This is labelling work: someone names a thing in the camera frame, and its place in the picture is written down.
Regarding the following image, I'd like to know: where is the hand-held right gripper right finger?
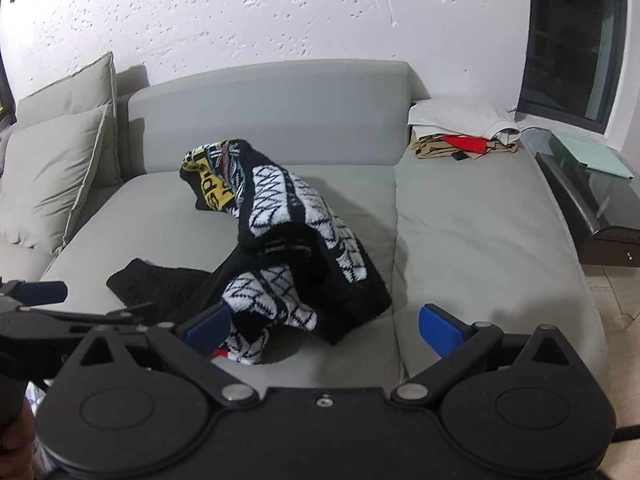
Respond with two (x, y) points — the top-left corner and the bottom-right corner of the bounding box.
(390, 303), (587, 407)

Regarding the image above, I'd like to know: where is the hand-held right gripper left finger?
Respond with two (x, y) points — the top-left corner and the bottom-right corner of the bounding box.
(65, 305), (254, 408)

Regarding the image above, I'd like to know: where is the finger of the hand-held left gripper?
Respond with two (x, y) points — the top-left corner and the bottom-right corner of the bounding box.
(0, 301), (161, 334)
(0, 280), (69, 307)

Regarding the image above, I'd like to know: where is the black patterned knit sweater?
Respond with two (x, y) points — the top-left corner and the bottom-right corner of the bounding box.
(106, 138), (393, 367)

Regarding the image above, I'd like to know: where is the person's left hand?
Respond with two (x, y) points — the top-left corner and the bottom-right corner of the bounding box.
(0, 400), (37, 480)

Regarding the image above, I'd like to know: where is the grey sofa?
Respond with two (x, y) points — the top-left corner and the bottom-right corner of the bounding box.
(0, 60), (614, 397)

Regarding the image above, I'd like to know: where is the beige cushion with piping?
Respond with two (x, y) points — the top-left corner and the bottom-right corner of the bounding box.
(0, 105), (109, 257)

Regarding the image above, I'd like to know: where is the tan folded garment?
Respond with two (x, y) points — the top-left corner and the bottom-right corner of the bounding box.
(411, 127), (521, 161)

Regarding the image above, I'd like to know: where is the red cloth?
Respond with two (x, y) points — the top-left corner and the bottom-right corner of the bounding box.
(442, 134), (487, 155)

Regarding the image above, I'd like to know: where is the glass side table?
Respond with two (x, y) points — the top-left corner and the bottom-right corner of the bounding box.
(515, 126), (640, 267)

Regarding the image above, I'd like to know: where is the large beige cushion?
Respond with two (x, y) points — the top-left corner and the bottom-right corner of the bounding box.
(15, 51), (124, 192)

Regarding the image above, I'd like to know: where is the dark shelf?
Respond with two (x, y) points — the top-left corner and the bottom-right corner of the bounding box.
(0, 54), (17, 129)

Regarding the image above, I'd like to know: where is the white folded garment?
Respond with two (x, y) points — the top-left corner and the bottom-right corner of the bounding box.
(407, 99), (524, 142)

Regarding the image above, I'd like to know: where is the pale green tablet case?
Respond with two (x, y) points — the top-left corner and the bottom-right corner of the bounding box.
(548, 130), (635, 180)

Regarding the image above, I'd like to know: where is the dark framed window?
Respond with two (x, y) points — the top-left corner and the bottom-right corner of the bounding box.
(515, 0), (634, 136)

